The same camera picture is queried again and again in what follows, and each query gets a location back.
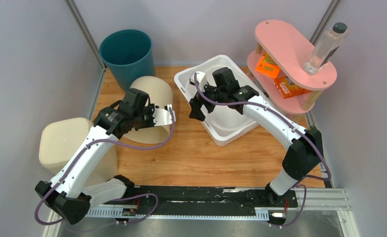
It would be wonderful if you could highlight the orange snack box lower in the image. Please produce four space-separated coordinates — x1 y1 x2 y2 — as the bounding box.
273 76 311 99

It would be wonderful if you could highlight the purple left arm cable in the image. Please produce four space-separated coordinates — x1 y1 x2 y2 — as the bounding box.
34 105 177 226

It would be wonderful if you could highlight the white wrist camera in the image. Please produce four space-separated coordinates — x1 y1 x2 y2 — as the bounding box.
153 104 176 127
189 71 207 88

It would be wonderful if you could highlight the pink two-tier shelf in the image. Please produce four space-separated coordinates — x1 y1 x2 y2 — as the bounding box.
247 20 337 117

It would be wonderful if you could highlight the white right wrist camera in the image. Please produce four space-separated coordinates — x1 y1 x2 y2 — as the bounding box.
189 71 207 88

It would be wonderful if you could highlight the orange snack box upper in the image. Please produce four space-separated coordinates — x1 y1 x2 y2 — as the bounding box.
256 52 281 79

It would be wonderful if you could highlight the orange snack box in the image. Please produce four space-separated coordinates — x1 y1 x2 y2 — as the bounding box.
256 52 281 79
273 76 311 99

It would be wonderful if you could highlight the aluminium frame rail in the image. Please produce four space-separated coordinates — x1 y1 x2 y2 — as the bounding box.
43 183 361 237

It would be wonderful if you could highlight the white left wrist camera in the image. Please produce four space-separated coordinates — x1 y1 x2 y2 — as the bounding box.
153 104 176 127

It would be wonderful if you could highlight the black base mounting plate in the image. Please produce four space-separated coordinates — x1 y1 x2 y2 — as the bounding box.
108 186 298 217

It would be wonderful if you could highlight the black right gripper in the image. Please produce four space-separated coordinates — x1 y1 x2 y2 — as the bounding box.
189 79 227 121

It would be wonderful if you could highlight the teal plastic bucket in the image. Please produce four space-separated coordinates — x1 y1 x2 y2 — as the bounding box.
99 29 156 91

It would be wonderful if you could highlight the clear bottle black cap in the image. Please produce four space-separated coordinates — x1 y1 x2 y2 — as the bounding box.
303 22 349 76

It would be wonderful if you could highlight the cream large bucket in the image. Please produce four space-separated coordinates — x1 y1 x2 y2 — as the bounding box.
124 76 173 144

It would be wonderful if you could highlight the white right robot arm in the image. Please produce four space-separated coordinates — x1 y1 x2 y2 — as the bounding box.
189 67 323 206

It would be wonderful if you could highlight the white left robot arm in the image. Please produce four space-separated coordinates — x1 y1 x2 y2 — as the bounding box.
34 88 155 226

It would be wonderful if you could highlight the white plastic tub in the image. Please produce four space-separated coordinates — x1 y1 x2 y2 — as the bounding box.
174 55 264 146

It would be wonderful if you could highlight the cream square container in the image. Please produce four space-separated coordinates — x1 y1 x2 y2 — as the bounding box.
39 118 118 186

